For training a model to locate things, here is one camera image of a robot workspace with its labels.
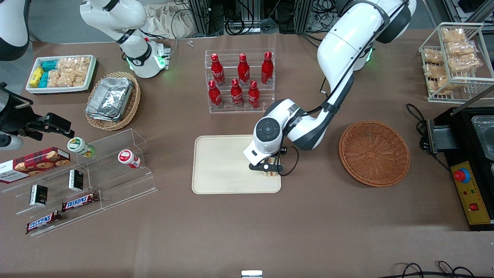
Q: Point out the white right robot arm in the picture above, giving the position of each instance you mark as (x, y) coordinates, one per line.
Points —
(115, 15)

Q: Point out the small white block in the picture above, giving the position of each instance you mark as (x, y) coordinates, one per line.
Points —
(251, 274)

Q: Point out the yellow control panel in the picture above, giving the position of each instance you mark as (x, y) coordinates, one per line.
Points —
(476, 197)

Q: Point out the aluminium frame post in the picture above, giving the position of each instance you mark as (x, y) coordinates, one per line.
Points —
(198, 17)

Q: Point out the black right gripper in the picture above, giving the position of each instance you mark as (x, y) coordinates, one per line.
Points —
(18, 120)

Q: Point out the bagged fried snack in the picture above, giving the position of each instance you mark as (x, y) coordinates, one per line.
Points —
(438, 85)
(453, 35)
(465, 62)
(435, 70)
(433, 56)
(460, 48)

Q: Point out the teal snack box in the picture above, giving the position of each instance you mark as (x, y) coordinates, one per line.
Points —
(49, 65)
(44, 80)

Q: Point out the green lid cup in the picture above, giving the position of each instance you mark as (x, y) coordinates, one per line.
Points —
(76, 144)

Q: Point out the aluminium foil tray stack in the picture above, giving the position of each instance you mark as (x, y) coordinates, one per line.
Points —
(110, 96)

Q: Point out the clear acrylic bottle rack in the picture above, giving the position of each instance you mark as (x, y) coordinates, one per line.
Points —
(229, 108)

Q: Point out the snickers bar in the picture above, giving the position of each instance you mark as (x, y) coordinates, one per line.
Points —
(79, 201)
(42, 222)

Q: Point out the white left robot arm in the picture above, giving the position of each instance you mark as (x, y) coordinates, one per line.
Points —
(347, 42)

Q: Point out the small black box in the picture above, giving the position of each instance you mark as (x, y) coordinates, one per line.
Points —
(76, 180)
(38, 195)

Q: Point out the plastic sandwich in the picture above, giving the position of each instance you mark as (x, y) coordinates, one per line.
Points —
(272, 173)

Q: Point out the red lid cup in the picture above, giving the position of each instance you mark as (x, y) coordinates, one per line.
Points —
(125, 156)

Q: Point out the black box with metal plate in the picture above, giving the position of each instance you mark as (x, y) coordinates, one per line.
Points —
(444, 139)

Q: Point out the red cola bottle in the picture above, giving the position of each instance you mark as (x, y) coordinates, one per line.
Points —
(214, 96)
(236, 94)
(267, 69)
(243, 71)
(217, 71)
(253, 96)

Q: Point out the steel pan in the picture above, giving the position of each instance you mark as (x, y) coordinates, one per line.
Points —
(484, 135)

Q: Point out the cream plastic tray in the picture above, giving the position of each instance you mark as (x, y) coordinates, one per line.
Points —
(220, 166)

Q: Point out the round brown wicker basket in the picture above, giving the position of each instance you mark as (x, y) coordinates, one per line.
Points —
(374, 154)

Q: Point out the yellow snack box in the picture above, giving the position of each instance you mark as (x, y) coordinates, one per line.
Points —
(36, 76)

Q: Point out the red cookie box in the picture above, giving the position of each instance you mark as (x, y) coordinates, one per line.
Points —
(34, 162)

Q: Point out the white rectangular snack tray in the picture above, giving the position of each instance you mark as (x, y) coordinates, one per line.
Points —
(58, 90)

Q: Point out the beige cloth bag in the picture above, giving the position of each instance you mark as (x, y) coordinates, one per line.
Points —
(170, 19)

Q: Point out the grey metal frame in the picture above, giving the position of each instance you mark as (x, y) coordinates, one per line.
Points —
(482, 9)

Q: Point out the red emergency stop button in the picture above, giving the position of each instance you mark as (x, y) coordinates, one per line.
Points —
(460, 175)

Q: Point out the clear acrylic step display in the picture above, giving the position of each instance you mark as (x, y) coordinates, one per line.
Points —
(115, 185)

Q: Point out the oval tan wicker basket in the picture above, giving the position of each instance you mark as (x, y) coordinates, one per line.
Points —
(131, 104)

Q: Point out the black appliance housing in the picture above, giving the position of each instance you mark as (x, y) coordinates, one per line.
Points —
(463, 131)

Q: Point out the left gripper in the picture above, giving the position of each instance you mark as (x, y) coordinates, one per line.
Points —
(283, 151)

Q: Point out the clear bag of crackers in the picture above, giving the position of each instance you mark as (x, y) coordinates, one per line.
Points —
(55, 79)
(79, 79)
(66, 63)
(83, 63)

